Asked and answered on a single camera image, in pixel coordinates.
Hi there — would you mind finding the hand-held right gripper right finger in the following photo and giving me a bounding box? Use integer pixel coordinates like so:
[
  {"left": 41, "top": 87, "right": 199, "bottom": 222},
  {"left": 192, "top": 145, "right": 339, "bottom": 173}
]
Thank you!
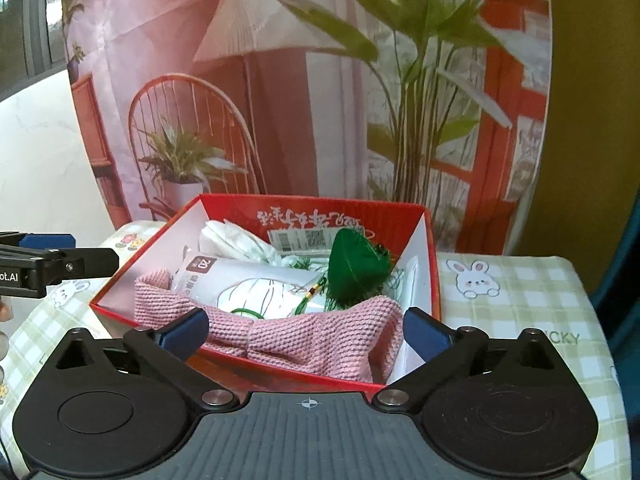
[{"left": 371, "top": 307, "right": 552, "bottom": 411}]

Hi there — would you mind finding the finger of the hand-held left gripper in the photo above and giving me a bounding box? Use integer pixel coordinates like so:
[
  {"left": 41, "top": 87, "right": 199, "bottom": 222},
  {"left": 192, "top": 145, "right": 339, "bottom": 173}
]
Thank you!
[
  {"left": 0, "top": 231, "right": 76, "bottom": 252},
  {"left": 42, "top": 246, "right": 121, "bottom": 280}
]

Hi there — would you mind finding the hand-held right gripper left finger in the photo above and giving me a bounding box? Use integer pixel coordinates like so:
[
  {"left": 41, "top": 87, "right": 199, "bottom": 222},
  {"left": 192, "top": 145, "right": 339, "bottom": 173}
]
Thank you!
[{"left": 54, "top": 308, "right": 240, "bottom": 411}]

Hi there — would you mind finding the white soft packet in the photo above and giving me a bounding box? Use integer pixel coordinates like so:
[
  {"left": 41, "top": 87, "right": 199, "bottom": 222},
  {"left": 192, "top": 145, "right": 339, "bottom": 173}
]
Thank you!
[{"left": 170, "top": 255, "right": 332, "bottom": 322}]

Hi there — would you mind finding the green tasselled sachet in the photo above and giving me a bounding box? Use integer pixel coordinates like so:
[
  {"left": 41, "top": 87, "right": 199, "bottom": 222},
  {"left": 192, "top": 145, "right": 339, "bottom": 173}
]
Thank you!
[{"left": 295, "top": 228, "right": 392, "bottom": 312}]

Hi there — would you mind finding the white bag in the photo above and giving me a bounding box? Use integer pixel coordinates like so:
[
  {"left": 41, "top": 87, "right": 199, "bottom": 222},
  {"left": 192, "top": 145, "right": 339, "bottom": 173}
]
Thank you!
[{"left": 199, "top": 219, "right": 284, "bottom": 267}]

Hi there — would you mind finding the pink knitted cloth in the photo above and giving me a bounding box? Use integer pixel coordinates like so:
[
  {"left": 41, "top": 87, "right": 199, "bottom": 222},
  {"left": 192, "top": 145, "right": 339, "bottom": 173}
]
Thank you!
[{"left": 134, "top": 268, "right": 405, "bottom": 384}]

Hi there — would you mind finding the red strawberry print box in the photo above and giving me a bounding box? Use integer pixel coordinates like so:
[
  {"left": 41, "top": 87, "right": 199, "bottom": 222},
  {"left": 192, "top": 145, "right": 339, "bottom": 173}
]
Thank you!
[{"left": 89, "top": 192, "right": 442, "bottom": 394}]

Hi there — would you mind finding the green checked rabbit print tablecloth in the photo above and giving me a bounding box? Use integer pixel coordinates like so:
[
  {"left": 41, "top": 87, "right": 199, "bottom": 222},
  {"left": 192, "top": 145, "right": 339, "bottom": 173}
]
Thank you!
[{"left": 0, "top": 220, "right": 640, "bottom": 480}]

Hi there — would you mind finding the dark glass window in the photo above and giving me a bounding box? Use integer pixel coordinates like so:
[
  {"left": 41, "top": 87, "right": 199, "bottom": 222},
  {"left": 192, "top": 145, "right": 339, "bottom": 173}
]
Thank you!
[{"left": 0, "top": 0, "right": 67, "bottom": 102}]

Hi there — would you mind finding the printed room scene wall cloth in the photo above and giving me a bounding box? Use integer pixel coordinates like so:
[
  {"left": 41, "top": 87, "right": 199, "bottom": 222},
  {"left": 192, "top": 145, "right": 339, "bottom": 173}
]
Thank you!
[{"left": 60, "top": 0, "right": 552, "bottom": 257}]

